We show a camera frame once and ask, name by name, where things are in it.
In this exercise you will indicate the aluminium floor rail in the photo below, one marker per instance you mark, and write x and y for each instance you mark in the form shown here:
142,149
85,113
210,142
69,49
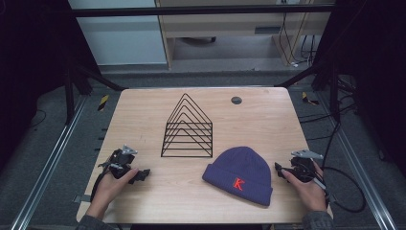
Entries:
360,166
48,163

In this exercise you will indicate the light wooden desk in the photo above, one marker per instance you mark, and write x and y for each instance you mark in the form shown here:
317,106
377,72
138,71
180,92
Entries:
223,24

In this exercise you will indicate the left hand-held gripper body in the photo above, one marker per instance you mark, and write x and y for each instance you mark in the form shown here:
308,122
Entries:
120,161

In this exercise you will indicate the person's right hand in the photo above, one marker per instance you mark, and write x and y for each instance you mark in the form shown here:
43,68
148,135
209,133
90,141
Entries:
308,193

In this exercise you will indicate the black metal frame stand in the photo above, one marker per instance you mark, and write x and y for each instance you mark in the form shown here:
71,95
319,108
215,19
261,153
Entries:
76,80
322,76

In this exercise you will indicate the yellow black striped floor tape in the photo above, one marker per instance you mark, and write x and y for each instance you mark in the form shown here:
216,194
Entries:
308,99
103,102

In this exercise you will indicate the white cabinet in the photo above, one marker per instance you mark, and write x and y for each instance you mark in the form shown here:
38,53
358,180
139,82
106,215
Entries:
121,38

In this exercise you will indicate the black curtain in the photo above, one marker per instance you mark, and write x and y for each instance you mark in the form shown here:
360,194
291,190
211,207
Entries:
32,64
373,64

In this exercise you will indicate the black horizontal frame bar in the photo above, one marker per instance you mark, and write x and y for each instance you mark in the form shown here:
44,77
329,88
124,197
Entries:
198,11

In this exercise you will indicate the person's left hand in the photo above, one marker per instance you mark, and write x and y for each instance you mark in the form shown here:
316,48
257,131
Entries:
110,188

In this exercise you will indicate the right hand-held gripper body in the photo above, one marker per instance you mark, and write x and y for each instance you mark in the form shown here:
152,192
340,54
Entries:
303,164

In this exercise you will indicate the purple beanie hat red letter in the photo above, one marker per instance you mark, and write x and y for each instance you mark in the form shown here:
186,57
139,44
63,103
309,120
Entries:
242,167

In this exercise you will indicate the grey round table grommet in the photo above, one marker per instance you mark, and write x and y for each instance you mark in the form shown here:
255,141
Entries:
236,100

